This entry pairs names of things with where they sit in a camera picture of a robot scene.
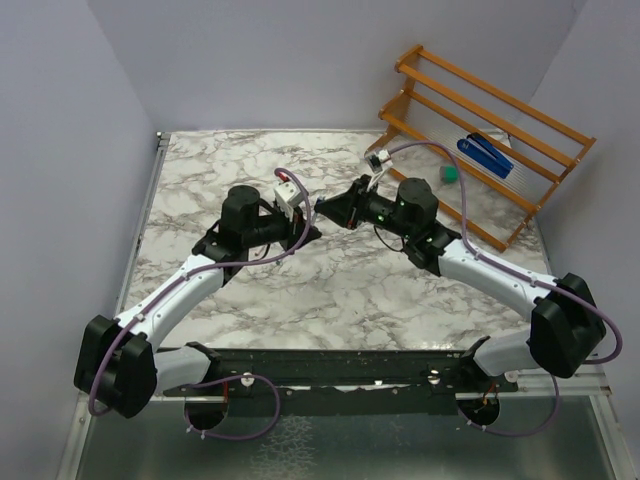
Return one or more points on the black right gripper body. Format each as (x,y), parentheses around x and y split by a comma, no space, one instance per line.
(373,209)

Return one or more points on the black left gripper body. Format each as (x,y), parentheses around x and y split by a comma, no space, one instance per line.
(277,227)

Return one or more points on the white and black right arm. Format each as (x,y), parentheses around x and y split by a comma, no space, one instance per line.
(564,328)

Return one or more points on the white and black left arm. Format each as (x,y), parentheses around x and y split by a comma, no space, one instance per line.
(121,365)

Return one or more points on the green cube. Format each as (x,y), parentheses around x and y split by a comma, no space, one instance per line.
(448,174)

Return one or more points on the blue stapler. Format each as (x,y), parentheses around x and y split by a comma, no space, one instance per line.
(478,148)

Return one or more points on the orange wooden rack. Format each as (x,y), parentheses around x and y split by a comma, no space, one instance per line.
(439,103)

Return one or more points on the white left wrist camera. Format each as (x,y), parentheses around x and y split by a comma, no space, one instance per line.
(288,196)

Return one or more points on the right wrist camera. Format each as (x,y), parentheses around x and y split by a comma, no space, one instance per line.
(379,161)

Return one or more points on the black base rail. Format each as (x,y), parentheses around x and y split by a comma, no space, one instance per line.
(340,382)

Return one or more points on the aluminium table frame rail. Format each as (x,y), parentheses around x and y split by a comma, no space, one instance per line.
(163,140)

